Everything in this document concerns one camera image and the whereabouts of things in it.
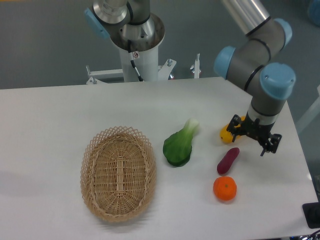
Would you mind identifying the black device at table edge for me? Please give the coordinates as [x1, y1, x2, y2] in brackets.
[302, 202, 320, 229]

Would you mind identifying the purple sweet potato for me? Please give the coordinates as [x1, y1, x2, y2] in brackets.
[216, 147, 240, 175]

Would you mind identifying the green bok choy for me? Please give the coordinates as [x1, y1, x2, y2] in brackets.
[162, 118, 200, 167]

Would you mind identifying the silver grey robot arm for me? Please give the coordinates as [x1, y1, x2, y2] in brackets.
[84, 0, 296, 153]

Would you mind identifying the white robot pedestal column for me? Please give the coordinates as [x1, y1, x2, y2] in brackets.
[118, 46, 158, 83]

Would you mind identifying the orange tangerine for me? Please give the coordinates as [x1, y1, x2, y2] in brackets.
[212, 176, 237, 201]

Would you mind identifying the white metal mounting frame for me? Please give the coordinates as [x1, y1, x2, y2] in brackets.
[86, 53, 202, 85]

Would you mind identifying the yellow mango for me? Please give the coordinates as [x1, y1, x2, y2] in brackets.
[219, 116, 245, 144]

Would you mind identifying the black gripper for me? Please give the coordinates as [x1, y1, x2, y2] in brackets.
[226, 114, 282, 157]

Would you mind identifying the black white cable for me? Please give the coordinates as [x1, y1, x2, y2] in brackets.
[126, 39, 145, 82]

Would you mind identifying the oval woven wicker basket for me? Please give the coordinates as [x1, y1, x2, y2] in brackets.
[80, 126, 157, 223]

